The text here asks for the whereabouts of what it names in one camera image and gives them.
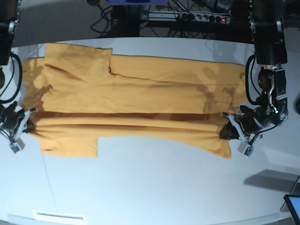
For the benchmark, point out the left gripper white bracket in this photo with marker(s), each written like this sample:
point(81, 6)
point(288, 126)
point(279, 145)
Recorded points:
point(248, 126)

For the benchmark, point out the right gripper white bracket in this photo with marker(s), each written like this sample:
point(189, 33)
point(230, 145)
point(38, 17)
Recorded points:
point(13, 124)

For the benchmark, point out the orange T-shirt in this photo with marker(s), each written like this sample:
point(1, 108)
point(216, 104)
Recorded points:
point(83, 93)

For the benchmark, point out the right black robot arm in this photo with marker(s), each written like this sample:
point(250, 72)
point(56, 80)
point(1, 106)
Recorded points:
point(9, 20)

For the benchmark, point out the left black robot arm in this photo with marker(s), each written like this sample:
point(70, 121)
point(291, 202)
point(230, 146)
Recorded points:
point(265, 78)

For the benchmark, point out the dark round object right edge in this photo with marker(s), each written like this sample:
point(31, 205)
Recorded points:
point(296, 104)

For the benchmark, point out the white flat label strip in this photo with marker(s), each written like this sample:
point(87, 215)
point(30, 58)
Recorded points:
point(38, 214)

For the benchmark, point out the grey tablet stand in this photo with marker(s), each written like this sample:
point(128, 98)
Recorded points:
point(294, 191)

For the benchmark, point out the tablet with blue screen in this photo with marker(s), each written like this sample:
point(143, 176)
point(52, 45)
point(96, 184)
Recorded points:
point(293, 204)

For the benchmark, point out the white power strip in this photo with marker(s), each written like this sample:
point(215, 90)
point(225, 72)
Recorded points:
point(197, 16)

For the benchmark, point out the black table frame post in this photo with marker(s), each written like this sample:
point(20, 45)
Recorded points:
point(127, 19)

